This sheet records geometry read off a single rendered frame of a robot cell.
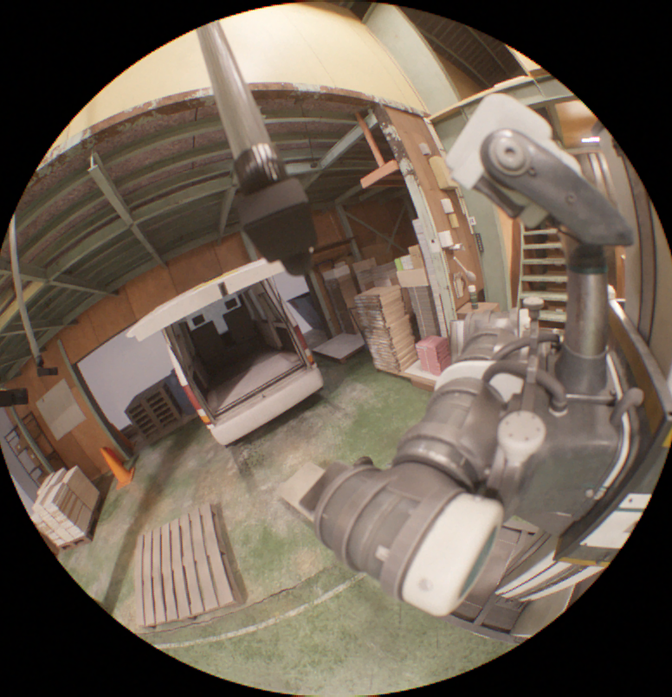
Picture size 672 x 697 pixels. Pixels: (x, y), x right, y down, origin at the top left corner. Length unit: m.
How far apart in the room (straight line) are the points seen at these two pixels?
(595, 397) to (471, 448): 0.16
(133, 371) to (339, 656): 6.50
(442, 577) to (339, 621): 1.51
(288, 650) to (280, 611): 0.30
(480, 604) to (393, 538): 1.09
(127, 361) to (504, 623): 7.13
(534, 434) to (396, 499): 0.13
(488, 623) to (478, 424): 1.14
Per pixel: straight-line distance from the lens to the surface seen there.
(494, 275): 2.84
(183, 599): 2.26
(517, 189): 0.19
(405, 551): 0.20
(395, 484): 0.25
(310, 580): 1.81
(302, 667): 1.79
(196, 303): 1.40
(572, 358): 0.30
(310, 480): 1.95
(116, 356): 6.81
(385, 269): 4.44
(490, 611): 1.32
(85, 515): 4.57
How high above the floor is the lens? 1.60
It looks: 20 degrees down
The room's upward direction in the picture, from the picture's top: 21 degrees counter-clockwise
